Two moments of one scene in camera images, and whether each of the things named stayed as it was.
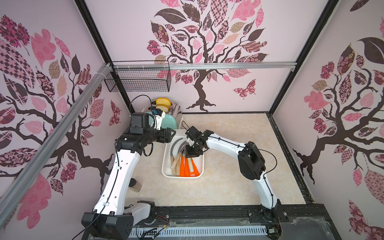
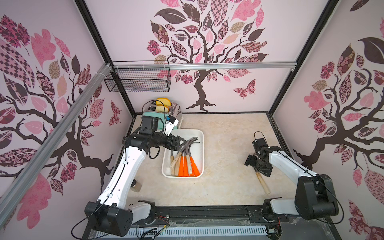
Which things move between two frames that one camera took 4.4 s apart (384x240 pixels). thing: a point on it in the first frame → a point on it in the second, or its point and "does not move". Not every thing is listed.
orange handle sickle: x=182 y=172 does not move
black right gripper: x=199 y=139 → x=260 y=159
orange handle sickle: x=186 y=172 does not move
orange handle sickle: x=195 y=169 does not move
